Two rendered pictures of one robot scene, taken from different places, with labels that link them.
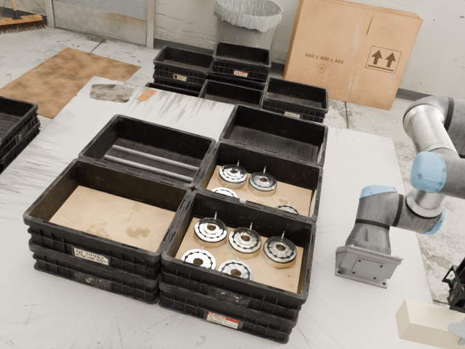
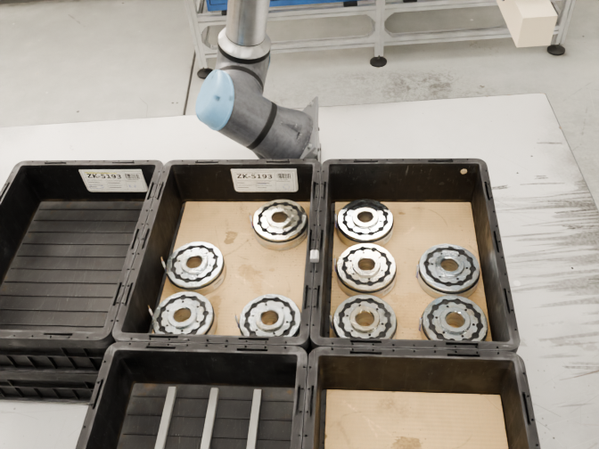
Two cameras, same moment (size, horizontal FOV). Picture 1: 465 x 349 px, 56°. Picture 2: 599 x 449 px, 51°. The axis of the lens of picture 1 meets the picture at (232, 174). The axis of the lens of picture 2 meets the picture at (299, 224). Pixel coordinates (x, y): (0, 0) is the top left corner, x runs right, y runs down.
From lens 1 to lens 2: 1.19 m
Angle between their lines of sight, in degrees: 62
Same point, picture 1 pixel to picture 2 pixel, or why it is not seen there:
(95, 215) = not seen: outside the picture
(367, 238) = (295, 126)
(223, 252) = (395, 302)
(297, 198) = (215, 218)
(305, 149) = (56, 219)
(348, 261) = not seen: hidden behind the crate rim
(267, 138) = (20, 287)
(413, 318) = (548, 13)
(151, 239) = (420, 426)
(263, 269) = (403, 244)
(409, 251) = not seen: hidden behind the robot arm
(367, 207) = (250, 112)
